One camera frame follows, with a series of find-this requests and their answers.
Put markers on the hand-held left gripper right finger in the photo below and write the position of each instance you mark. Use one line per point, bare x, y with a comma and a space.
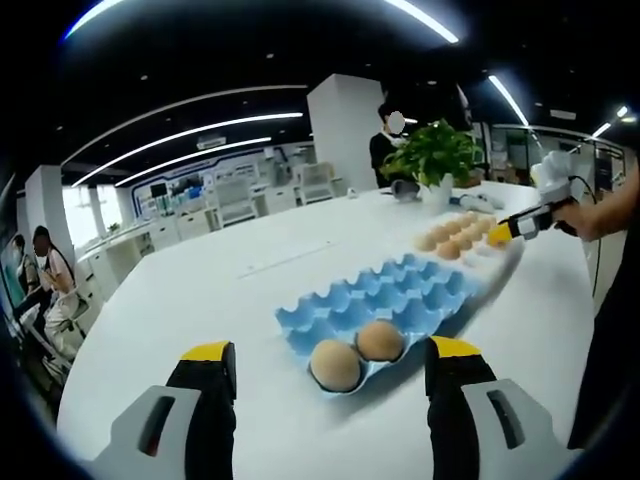
452, 395

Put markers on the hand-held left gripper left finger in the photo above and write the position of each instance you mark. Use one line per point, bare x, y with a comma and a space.
205, 395

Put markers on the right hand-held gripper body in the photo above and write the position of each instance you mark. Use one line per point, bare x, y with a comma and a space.
555, 175

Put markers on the cluster of brown eggs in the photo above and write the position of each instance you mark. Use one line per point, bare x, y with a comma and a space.
450, 237

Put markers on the single brown egg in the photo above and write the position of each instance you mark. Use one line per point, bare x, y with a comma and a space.
380, 340
335, 365

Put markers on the blue egg tray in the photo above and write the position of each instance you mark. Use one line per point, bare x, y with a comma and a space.
400, 295

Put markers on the person's right hand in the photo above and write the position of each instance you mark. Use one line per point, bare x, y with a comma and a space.
582, 220

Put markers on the white blue handheld tool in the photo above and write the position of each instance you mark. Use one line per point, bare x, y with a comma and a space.
475, 201

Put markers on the ceiling light strip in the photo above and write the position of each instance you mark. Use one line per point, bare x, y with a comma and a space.
200, 156
507, 100
200, 131
430, 20

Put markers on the white table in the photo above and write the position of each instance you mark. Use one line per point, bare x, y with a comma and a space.
200, 300

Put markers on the grey rounded object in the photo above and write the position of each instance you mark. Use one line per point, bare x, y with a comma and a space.
405, 190

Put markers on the potted green plant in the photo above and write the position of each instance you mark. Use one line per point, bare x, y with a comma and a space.
435, 150

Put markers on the grey office chair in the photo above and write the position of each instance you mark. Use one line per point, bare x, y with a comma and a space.
70, 325

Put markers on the white power strip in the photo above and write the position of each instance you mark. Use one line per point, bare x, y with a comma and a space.
285, 260

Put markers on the white cabinet row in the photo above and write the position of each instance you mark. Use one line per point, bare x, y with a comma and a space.
165, 230

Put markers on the white office chair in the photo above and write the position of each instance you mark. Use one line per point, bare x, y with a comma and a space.
320, 182
239, 202

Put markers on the white pillar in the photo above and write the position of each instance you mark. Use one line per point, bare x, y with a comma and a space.
45, 200
340, 130

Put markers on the black monitor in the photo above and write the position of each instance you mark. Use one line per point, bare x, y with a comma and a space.
158, 190

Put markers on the ceiling air vent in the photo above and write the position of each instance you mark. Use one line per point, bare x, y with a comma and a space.
211, 142

